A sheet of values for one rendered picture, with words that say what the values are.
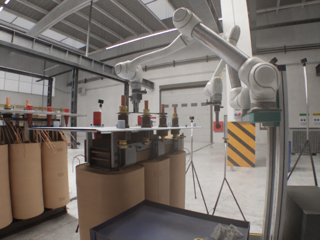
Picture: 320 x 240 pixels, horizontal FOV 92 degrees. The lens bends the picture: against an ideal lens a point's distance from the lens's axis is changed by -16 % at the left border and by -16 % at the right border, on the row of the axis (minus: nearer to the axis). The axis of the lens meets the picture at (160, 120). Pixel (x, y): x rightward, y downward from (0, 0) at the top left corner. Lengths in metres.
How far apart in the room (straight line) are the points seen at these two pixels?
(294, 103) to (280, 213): 13.66
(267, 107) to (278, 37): 15.01
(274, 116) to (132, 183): 0.97
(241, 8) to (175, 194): 6.70
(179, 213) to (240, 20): 6.80
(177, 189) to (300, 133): 8.09
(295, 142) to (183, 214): 8.59
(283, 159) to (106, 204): 1.18
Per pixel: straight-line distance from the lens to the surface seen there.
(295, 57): 15.66
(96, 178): 1.22
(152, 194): 1.59
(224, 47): 1.08
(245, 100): 1.64
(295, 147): 9.58
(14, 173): 2.65
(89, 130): 0.88
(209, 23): 6.63
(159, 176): 1.58
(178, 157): 1.93
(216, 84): 1.56
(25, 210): 2.75
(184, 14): 1.18
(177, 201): 2.07
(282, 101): 1.34
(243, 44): 6.85
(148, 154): 1.64
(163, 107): 1.59
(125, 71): 1.34
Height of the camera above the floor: 1.38
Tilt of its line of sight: 2 degrees up
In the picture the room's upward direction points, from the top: straight up
